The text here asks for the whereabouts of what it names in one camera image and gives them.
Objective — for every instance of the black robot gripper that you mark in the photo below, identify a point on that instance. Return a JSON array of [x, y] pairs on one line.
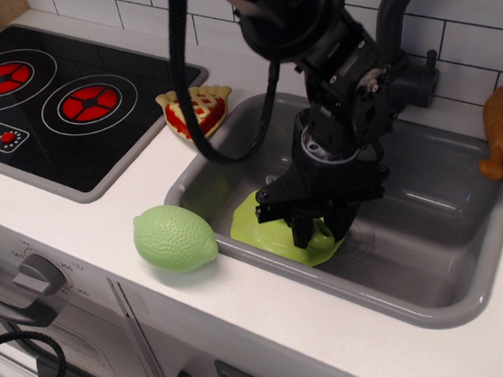
[[311, 189]]

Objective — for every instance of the grey green toy spatula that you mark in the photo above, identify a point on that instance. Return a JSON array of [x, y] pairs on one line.
[[321, 239]]

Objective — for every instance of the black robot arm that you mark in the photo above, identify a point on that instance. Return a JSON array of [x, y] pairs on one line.
[[336, 150]]

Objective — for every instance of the light green plastic plate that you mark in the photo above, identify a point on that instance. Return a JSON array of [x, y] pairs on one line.
[[274, 237]]

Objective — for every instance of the grey toy sink basin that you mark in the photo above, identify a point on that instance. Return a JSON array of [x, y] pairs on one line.
[[425, 253]]

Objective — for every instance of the dark grey sink faucet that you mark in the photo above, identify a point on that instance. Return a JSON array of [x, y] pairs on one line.
[[409, 84]]

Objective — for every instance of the green toy lemon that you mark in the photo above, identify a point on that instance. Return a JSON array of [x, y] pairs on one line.
[[174, 239]]

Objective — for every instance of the toy cherry pie slice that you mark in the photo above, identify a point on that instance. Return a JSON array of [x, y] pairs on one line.
[[210, 104]]

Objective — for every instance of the brown toy chicken drumstick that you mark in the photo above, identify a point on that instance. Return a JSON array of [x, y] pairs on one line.
[[492, 167]]

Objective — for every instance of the grey oven knob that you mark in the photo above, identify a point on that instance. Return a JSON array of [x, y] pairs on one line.
[[39, 276]]

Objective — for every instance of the black toy stove top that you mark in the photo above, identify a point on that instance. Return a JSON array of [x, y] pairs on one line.
[[75, 114]]

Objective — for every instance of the grey oven door handle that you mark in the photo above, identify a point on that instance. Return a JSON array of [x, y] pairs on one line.
[[35, 314]]

